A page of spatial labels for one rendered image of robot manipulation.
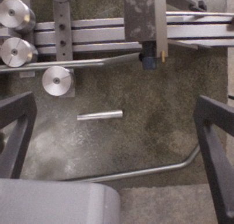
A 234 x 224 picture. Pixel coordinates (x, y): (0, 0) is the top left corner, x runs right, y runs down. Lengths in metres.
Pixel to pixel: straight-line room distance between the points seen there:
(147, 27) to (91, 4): 0.21
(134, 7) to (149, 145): 0.29
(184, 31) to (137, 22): 0.17
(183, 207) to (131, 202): 0.38
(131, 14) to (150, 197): 1.38
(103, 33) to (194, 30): 0.18
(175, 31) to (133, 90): 0.15
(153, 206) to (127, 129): 1.19
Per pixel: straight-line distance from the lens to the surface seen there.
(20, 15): 0.40
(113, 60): 0.34
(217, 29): 0.47
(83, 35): 0.43
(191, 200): 1.65
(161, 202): 1.60
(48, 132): 0.48
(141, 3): 0.30
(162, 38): 0.29
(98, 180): 0.48
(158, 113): 0.46
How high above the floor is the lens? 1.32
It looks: 83 degrees down
